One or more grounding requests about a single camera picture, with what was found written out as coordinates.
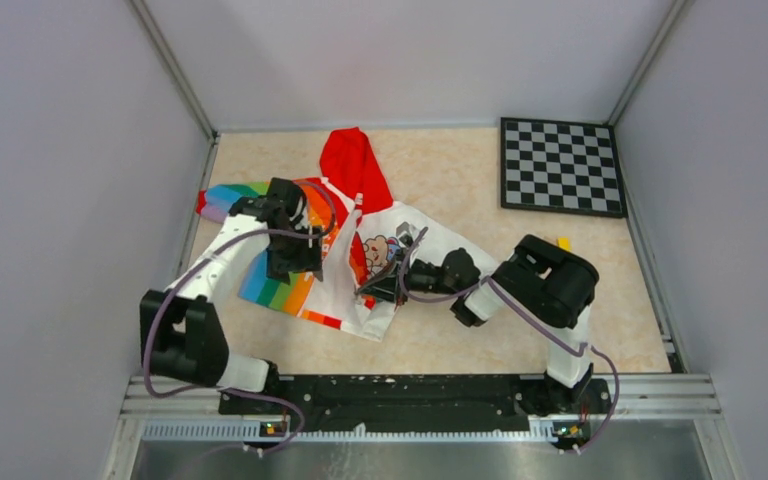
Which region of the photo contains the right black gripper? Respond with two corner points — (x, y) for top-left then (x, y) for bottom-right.
(359, 247), (462, 307)

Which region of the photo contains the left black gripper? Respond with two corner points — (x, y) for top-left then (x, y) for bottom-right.
(266, 223), (322, 285)

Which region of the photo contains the rainbow white red hooded jacket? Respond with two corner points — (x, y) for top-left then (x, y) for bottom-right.
(197, 127), (501, 343)

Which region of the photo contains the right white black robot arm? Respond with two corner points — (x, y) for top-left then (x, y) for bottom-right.
(356, 231), (599, 412)

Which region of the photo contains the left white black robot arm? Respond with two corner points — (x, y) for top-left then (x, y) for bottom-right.
(139, 178), (337, 414)

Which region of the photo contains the small yellow block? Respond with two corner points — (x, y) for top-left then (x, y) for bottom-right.
(557, 237), (571, 251)

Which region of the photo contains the black white checkerboard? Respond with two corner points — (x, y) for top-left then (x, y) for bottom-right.
(499, 117), (628, 218)

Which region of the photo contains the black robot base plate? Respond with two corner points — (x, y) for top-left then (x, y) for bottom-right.
(218, 374), (614, 435)

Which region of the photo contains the aluminium frame rail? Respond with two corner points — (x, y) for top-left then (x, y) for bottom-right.
(103, 373), (745, 479)

